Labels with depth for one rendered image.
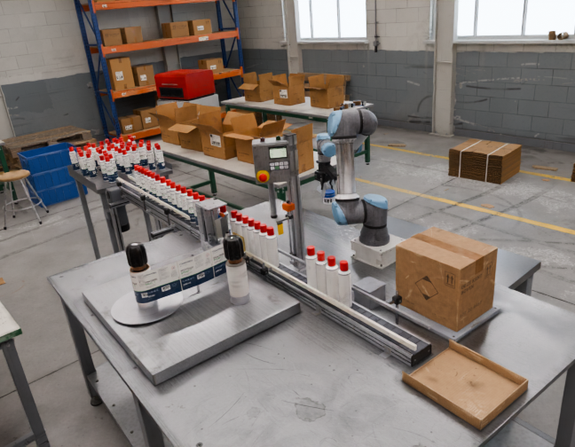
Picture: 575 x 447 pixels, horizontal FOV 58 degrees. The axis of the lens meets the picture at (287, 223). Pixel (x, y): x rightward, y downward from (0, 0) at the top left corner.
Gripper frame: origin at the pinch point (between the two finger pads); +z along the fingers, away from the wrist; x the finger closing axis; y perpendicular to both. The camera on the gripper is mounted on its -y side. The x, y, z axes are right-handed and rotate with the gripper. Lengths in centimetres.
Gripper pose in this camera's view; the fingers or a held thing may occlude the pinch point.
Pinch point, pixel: (328, 194)
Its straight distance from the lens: 299.6
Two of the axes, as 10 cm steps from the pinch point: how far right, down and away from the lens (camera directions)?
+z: 0.8, 9.1, 4.0
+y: -6.6, -2.5, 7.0
